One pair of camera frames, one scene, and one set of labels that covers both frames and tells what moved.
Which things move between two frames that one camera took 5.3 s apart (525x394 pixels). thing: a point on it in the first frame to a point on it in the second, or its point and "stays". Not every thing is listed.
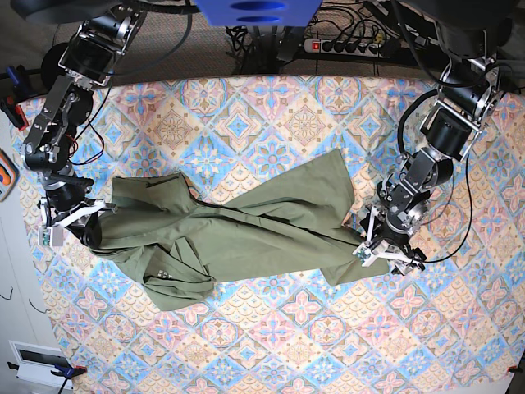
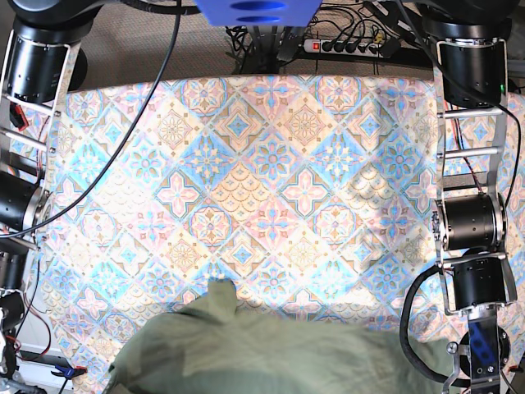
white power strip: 349,48 stays
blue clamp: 68,373 stays
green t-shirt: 175,248 to 221,350
